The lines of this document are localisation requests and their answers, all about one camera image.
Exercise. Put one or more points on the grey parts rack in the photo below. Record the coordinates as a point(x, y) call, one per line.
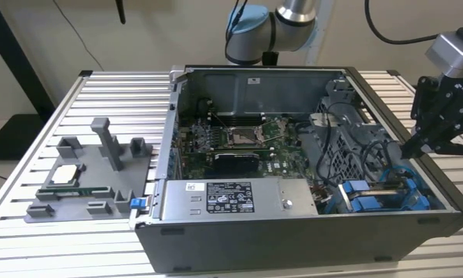
point(96, 173)

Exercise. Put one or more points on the green motherboard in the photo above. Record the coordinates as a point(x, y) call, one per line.
point(285, 165)

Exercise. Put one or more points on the dark grey PC case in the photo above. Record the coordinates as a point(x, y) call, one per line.
point(255, 246)

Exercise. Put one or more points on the black RAM slots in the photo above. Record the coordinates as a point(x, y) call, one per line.
point(236, 118)

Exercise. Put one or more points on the black stand with base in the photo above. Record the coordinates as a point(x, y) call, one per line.
point(15, 136)

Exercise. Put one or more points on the blue case latch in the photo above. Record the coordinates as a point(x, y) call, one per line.
point(137, 202)

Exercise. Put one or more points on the hard disk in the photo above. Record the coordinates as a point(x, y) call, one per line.
point(354, 186)

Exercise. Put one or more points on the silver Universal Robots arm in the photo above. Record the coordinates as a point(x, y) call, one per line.
point(251, 43)

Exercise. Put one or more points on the thin metal locking lever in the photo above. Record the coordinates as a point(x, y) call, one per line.
point(220, 120)

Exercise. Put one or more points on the CPU socket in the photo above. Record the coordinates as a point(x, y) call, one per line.
point(243, 136)

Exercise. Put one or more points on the silver CPU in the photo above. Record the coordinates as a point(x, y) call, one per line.
point(64, 175)

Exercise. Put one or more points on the green RAM stick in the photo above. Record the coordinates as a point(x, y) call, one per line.
point(88, 191)

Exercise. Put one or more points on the silver power supply unit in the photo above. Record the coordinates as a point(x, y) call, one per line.
point(177, 199)

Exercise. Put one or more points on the black graphics card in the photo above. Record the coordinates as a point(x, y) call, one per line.
point(236, 163)

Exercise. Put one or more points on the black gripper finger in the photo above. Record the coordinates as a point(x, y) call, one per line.
point(425, 95)
point(453, 149)

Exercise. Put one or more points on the grey metal disk bay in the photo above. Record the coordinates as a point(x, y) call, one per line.
point(328, 144)

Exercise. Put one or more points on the blue disk carrier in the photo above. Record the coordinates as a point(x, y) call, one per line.
point(365, 204)

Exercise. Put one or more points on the black antenna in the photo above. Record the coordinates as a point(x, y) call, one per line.
point(120, 11)

